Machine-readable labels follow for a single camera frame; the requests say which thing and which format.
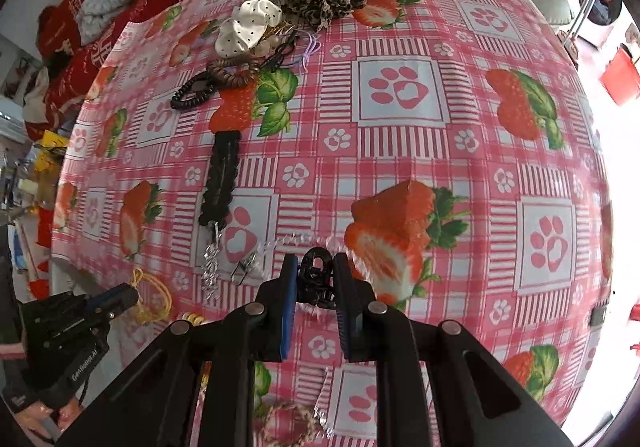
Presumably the black hair claw clip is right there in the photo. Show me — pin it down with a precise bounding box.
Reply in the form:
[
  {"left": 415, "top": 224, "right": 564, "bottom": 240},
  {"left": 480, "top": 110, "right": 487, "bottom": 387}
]
[{"left": 297, "top": 247, "right": 338, "bottom": 310}]

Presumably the white polka dot scrunchie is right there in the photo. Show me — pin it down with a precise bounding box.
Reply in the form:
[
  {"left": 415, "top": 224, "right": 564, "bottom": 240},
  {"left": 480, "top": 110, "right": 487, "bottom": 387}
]
[{"left": 215, "top": 0, "right": 285, "bottom": 60}]

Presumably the purple thin hair tie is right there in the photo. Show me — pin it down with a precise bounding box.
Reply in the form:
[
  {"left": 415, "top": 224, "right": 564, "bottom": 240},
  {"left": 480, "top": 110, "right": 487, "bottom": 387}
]
[{"left": 295, "top": 30, "right": 323, "bottom": 73}]

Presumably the yellow hair tie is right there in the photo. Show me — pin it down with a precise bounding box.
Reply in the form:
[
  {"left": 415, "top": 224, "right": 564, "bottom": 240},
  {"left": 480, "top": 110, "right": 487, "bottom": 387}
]
[{"left": 129, "top": 267, "right": 173, "bottom": 325}]

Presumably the black thin hair tie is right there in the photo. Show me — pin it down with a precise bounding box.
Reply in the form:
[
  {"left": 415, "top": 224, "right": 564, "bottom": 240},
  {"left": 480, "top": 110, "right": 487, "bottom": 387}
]
[{"left": 260, "top": 30, "right": 301, "bottom": 70}]

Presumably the clear bead bracelet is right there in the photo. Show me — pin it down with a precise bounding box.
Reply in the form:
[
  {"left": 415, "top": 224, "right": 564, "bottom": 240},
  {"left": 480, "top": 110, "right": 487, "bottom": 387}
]
[{"left": 252, "top": 231, "right": 381, "bottom": 323}]

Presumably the red bucket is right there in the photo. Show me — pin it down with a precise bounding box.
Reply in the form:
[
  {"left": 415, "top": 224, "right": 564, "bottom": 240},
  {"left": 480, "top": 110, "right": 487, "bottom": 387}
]
[{"left": 600, "top": 44, "right": 640, "bottom": 107}]

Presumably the yellow packet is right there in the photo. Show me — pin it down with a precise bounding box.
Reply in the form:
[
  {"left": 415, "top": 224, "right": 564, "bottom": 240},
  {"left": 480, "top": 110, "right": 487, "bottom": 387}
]
[{"left": 35, "top": 130, "right": 68, "bottom": 163}]

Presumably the brown spiral hair tie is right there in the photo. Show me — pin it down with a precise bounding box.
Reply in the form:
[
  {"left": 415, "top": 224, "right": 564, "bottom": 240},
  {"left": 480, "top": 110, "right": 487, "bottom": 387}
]
[{"left": 206, "top": 58, "right": 261, "bottom": 90}]

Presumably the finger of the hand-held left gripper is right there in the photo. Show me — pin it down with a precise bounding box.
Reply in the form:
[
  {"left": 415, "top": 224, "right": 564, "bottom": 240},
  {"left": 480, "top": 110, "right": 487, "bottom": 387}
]
[{"left": 82, "top": 284, "right": 141, "bottom": 323}]

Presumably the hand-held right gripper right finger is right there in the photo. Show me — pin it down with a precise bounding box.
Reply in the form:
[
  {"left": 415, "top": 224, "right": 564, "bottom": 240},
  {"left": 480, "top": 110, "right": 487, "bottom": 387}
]
[{"left": 332, "top": 252, "right": 576, "bottom": 447}]

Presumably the silver rhinestone hair clip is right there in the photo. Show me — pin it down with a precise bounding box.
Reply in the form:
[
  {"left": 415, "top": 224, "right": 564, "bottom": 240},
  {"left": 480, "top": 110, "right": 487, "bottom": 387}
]
[{"left": 200, "top": 222, "right": 223, "bottom": 295}]

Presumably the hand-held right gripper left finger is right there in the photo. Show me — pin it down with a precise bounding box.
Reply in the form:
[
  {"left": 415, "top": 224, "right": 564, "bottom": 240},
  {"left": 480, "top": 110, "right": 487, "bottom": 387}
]
[{"left": 55, "top": 252, "right": 301, "bottom": 447}]

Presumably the gold pearl hair clip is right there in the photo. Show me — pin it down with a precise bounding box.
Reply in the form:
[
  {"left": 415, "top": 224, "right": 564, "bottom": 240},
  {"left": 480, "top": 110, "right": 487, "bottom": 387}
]
[{"left": 252, "top": 24, "right": 296, "bottom": 58}]

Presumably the black spiral hair tie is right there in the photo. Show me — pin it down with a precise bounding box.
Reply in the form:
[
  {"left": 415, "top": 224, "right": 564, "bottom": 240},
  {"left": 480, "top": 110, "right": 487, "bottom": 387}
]
[{"left": 170, "top": 71, "right": 221, "bottom": 112}]

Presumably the strawberry print tablecloth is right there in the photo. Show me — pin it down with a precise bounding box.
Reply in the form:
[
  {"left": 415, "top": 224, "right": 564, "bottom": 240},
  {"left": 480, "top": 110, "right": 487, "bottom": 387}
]
[{"left": 50, "top": 0, "right": 616, "bottom": 447}]

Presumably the red printed blanket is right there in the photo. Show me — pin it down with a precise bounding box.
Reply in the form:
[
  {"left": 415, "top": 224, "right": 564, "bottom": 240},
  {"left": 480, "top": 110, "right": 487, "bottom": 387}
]
[{"left": 22, "top": 0, "right": 281, "bottom": 138}]

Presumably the small silver hair clip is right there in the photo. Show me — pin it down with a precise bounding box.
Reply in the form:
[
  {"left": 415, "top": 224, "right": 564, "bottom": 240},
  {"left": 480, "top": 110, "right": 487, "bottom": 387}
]
[{"left": 230, "top": 252, "right": 261, "bottom": 285}]

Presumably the tan braided rope bracelet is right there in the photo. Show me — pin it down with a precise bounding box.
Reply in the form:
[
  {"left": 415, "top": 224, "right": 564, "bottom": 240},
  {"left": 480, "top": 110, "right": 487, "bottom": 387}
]
[{"left": 257, "top": 399, "right": 326, "bottom": 447}]

